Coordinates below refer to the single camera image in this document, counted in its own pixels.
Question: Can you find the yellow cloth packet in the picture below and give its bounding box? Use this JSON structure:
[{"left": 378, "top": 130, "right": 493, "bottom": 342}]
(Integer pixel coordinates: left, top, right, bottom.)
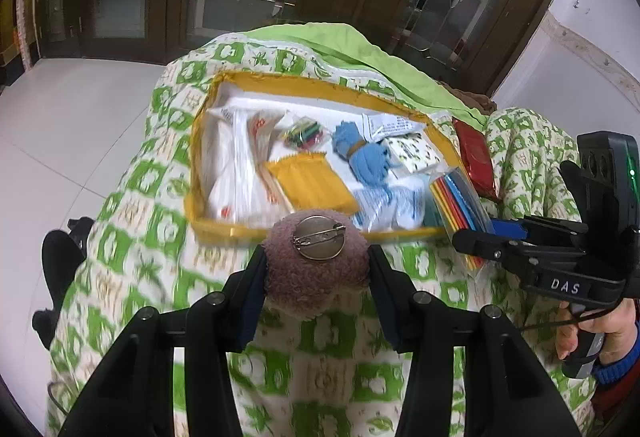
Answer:
[{"left": 262, "top": 152, "right": 361, "bottom": 212}]

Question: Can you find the black cable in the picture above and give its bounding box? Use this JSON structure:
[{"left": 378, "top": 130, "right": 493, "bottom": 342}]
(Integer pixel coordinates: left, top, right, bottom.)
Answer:
[{"left": 517, "top": 302, "right": 626, "bottom": 334}]

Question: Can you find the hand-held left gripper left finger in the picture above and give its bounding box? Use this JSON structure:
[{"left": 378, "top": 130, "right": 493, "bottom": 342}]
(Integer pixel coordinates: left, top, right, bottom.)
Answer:
[{"left": 57, "top": 244, "right": 268, "bottom": 437}]

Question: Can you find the white desiccant packet strip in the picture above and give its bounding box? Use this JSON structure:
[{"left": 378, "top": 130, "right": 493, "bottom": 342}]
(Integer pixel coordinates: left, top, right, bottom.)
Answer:
[{"left": 350, "top": 179, "right": 428, "bottom": 233}]

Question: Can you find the bag of thin coloured tubes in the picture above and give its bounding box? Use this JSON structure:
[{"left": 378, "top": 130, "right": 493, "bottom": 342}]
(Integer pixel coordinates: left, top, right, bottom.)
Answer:
[{"left": 427, "top": 167, "right": 496, "bottom": 270}]

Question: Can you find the white pouch red lettering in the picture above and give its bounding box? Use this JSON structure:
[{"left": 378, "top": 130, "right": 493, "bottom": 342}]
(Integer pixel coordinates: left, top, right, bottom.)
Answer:
[{"left": 202, "top": 107, "right": 286, "bottom": 223}]

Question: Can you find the bag of thick coloured tubes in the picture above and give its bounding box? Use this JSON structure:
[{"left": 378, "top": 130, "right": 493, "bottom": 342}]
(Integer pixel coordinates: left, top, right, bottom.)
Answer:
[{"left": 280, "top": 112, "right": 326, "bottom": 152}]

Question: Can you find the white printed packet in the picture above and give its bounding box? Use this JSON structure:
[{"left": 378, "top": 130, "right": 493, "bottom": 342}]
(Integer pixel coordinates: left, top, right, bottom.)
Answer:
[{"left": 362, "top": 113, "right": 426, "bottom": 142}]

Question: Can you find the pink plush brooch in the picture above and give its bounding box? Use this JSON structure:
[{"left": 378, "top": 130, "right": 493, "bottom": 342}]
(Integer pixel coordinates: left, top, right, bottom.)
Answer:
[{"left": 264, "top": 211, "right": 373, "bottom": 320}]

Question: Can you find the person's right hand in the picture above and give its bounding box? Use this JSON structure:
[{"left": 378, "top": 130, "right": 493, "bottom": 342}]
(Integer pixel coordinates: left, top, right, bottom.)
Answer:
[{"left": 556, "top": 299, "right": 640, "bottom": 362}]

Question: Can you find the green printed blanket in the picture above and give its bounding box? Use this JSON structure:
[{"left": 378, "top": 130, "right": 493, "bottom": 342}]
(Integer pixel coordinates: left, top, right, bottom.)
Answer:
[{"left": 45, "top": 22, "right": 601, "bottom": 437}]

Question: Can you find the lemon print tissue pack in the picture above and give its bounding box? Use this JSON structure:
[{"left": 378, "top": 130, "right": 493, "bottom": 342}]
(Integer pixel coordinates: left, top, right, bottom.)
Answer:
[{"left": 385, "top": 137, "right": 443, "bottom": 178}]

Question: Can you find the black chair base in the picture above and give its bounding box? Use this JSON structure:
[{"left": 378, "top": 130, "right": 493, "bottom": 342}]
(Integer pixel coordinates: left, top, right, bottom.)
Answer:
[{"left": 32, "top": 216, "right": 96, "bottom": 353}]

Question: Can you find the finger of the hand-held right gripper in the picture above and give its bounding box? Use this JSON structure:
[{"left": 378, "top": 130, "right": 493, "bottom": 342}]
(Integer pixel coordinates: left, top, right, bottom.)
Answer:
[
  {"left": 490, "top": 216, "right": 590, "bottom": 243},
  {"left": 451, "top": 228, "right": 588, "bottom": 287}
]

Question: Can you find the gold trimmed display cabinet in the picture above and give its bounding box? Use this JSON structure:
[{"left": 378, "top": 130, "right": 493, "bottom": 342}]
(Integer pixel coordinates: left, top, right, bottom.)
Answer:
[{"left": 0, "top": 0, "right": 43, "bottom": 70}]

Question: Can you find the blue knitted cloth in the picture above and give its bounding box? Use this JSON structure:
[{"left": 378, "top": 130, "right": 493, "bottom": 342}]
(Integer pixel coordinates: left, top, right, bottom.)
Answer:
[{"left": 331, "top": 119, "right": 401, "bottom": 188}]

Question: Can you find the dark brown cloth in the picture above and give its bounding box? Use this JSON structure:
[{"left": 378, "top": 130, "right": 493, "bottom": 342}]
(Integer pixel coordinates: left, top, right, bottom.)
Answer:
[{"left": 440, "top": 81, "right": 497, "bottom": 118}]

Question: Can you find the red foil packet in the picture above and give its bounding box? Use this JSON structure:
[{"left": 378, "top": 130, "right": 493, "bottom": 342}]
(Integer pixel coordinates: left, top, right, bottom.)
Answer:
[{"left": 452, "top": 118, "right": 501, "bottom": 202}]

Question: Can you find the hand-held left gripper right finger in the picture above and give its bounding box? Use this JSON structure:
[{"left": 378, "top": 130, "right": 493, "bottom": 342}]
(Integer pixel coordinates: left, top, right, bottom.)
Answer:
[{"left": 367, "top": 244, "right": 568, "bottom": 437}]

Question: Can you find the gold-edged white cardboard tray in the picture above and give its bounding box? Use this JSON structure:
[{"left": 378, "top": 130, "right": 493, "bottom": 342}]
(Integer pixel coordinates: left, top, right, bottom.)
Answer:
[{"left": 184, "top": 72, "right": 493, "bottom": 245}]

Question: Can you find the person's right forearm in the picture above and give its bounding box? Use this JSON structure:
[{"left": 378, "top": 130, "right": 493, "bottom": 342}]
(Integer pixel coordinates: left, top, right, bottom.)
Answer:
[{"left": 590, "top": 322, "right": 640, "bottom": 418}]

